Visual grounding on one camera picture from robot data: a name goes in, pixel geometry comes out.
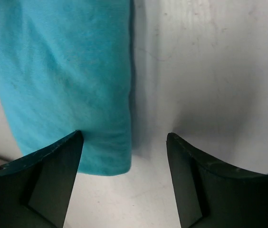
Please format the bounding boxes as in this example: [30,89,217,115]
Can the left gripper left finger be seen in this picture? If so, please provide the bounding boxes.
[0,131,84,228]

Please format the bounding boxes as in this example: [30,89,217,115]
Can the cyan t shirt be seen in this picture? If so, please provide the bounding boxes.
[0,0,132,176]

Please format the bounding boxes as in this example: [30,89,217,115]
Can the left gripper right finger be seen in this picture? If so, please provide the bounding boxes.
[166,133,268,228]

